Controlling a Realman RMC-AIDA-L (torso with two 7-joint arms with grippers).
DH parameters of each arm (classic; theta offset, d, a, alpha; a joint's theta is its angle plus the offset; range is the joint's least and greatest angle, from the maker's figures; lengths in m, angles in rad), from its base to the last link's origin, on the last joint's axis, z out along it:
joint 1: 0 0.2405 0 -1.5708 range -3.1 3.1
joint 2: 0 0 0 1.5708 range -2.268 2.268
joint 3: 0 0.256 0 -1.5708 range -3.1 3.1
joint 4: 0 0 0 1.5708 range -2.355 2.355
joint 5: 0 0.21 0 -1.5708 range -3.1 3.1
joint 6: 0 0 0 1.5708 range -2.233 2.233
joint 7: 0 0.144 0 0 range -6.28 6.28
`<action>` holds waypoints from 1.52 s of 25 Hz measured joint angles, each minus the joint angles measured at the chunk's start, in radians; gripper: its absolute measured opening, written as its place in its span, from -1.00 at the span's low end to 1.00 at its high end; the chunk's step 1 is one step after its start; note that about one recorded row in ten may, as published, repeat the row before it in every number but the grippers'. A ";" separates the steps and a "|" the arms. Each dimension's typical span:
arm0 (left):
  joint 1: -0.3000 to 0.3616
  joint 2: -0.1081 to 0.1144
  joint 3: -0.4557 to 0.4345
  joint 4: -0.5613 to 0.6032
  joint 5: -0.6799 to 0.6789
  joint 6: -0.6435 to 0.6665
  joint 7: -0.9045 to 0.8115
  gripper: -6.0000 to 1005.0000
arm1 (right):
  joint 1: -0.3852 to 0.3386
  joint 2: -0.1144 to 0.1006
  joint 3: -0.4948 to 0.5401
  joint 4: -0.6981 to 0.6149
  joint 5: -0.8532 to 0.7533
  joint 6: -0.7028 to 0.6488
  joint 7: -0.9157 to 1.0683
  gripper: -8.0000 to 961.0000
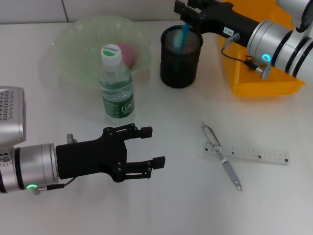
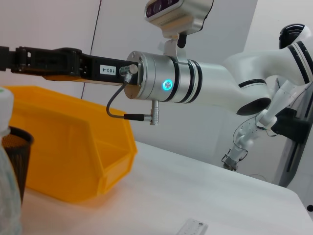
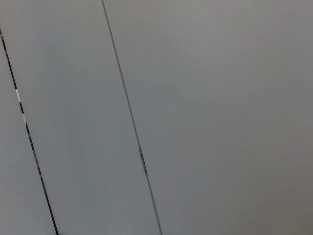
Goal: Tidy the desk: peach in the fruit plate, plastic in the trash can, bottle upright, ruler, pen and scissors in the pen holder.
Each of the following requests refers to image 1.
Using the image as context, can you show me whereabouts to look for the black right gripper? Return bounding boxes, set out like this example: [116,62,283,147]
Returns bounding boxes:
[174,0,260,47]

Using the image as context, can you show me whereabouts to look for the transparent plastic ruler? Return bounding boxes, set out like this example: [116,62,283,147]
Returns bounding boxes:
[202,141,291,167]

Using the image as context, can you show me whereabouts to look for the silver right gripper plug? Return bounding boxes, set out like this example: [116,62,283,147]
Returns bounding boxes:
[225,32,242,46]

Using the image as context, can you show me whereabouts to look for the pink peach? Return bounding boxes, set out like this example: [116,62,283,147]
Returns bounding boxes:
[115,42,135,70]

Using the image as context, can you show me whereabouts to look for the translucent green fruit plate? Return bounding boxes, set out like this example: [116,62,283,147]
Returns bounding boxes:
[40,15,153,99]

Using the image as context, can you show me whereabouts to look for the grey grip ballpoint pen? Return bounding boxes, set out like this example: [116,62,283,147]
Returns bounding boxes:
[201,124,243,191]

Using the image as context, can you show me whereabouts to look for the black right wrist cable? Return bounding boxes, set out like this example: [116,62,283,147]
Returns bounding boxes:
[221,43,271,80]

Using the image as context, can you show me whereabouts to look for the black mesh pen holder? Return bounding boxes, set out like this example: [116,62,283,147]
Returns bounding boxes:
[159,25,204,90]

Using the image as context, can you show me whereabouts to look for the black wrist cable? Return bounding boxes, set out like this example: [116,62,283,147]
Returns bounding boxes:
[31,177,77,196]
[221,43,271,80]

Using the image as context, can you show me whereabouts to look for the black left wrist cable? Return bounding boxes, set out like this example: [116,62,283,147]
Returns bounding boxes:
[31,177,77,196]

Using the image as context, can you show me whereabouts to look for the water bottle green label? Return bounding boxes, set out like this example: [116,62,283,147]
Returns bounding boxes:
[98,44,136,126]

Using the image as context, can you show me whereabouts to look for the blue safety scissors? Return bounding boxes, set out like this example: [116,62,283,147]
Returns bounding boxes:
[174,23,191,74]

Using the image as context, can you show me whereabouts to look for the yellow plastic storage bin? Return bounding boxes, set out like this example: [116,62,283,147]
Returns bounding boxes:
[218,0,307,99]

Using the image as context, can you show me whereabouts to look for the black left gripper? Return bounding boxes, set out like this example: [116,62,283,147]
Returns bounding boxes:
[55,123,166,183]

